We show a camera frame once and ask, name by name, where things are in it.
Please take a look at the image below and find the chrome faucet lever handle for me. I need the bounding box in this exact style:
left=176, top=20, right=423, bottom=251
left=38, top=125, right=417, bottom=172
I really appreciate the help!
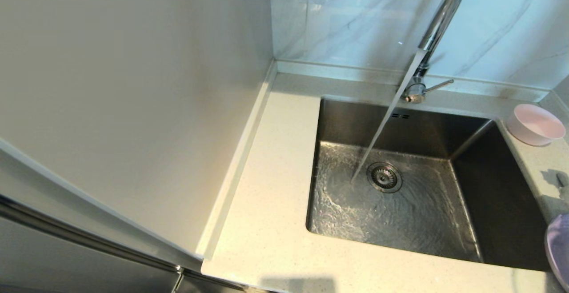
left=404, top=79, right=455, bottom=104

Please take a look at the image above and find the pink bowl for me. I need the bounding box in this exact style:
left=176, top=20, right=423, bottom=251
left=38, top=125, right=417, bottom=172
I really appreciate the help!
left=506, top=103, right=566, bottom=147

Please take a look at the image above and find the metal spoon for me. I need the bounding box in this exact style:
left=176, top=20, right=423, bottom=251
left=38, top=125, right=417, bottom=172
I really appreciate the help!
left=556, top=171, right=569, bottom=201

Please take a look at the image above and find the lilac plate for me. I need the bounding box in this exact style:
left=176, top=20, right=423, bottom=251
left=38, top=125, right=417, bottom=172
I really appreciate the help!
left=545, top=213, right=569, bottom=292

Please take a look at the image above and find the stainless steel sink basin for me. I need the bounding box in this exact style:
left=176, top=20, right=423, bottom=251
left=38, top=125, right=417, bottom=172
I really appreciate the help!
left=306, top=97, right=552, bottom=272

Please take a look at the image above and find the running water stream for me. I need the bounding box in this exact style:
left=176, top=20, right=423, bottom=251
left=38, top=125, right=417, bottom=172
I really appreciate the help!
left=350, top=48, right=426, bottom=183

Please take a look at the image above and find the round metal drain strainer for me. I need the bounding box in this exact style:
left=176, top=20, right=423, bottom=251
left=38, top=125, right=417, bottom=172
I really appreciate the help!
left=366, top=162, right=403, bottom=193

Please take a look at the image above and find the chrome gooseneck faucet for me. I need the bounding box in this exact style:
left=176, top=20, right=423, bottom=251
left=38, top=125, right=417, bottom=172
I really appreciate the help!
left=402, top=0, right=473, bottom=102

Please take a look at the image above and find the grey cabinet door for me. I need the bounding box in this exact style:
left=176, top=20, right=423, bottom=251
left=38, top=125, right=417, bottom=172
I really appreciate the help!
left=0, top=133, right=203, bottom=293

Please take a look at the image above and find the steel bar door handle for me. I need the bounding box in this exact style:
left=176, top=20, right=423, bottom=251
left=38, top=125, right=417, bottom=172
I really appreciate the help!
left=0, top=191, right=184, bottom=275

